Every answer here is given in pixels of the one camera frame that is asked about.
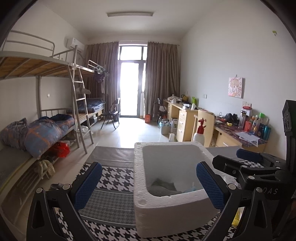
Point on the right brown curtain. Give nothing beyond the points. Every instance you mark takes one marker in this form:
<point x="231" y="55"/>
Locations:
<point x="162" y="73"/>

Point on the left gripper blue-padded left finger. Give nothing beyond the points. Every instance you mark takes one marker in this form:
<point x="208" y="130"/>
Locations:
<point x="85" y="184"/>

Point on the yellow green wrapper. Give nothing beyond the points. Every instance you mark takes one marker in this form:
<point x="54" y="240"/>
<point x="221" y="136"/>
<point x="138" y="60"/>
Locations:
<point x="237" y="217"/>

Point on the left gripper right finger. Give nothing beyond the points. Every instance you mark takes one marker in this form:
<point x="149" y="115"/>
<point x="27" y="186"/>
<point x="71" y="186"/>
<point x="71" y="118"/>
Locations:
<point x="212" y="184"/>

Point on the white red spray bottle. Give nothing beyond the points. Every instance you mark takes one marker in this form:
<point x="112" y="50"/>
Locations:
<point x="199" y="134"/>

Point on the ceiling tube light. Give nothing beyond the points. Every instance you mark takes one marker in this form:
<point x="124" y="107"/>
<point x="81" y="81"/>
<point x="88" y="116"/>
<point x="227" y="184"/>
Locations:
<point x="130" y="13"/>

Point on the left brown curtain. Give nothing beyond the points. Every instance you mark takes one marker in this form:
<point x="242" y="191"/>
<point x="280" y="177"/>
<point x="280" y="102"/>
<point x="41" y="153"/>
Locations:
<point x="104" y="83"/>

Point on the white air conditioner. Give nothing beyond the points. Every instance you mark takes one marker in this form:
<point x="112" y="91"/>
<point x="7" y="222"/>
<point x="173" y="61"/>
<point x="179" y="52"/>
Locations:
<point x="72" y="43"/>

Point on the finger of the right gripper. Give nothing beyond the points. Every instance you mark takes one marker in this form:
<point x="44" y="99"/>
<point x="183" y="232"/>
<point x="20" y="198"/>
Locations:
<point x="249" y="155"/>

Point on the white styrofoam box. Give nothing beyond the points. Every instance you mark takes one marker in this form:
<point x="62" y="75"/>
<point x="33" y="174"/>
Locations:
<point x="172" y="162"/>

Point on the white bucket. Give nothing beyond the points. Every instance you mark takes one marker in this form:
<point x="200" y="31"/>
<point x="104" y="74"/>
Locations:
<point x="165" y="127"/>

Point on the houndstooth table cloth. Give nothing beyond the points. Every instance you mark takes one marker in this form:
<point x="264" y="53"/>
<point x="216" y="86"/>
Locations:
<point x="109" y="212"/>

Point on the red plastic bag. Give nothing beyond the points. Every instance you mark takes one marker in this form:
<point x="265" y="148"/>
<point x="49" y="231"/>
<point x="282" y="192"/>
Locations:
<point x="59" y="149"/>

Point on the wall picture calendar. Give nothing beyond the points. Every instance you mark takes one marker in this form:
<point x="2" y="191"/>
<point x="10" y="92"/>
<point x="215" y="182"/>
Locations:
<point x="235" y="87"/>

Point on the black folding chair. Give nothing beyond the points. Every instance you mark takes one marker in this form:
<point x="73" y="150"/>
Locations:
<point x="112" y="114"/>

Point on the balcony glass door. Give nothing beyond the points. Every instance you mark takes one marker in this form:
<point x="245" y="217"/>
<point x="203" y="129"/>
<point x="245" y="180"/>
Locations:
<point x="132" y="64"/>

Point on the metal bunk bed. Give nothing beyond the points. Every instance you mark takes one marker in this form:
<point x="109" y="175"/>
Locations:
<point x="46" y="83"/>

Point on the papers on desk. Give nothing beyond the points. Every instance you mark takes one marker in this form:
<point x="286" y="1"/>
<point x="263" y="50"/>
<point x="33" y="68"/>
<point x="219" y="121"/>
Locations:
<point x="247" y="136"/>

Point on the teal bottle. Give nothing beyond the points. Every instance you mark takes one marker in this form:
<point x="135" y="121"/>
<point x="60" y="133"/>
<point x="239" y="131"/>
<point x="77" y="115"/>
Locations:
<point x="266" y="133"/>

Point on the grey knitted soft cloth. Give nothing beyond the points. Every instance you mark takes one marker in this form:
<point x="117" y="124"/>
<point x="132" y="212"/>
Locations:
<point x="161" y="188"/>

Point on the brown curtain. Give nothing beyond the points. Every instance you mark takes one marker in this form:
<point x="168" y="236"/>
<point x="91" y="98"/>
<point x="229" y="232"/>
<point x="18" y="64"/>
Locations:
<point x="104" y="83"/>
<point x="162" y="73"/>

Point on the orange bag on floor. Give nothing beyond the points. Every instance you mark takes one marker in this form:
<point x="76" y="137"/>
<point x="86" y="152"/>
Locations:
<point x="147" y="118"/>

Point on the blue orange quilt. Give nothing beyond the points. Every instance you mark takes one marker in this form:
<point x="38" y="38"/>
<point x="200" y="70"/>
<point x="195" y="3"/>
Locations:
<point x="36" y="137"/>

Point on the wooden desk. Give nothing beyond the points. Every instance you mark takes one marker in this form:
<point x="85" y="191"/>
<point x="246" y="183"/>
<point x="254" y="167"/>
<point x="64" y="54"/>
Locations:
<point x="216" y="134"/>

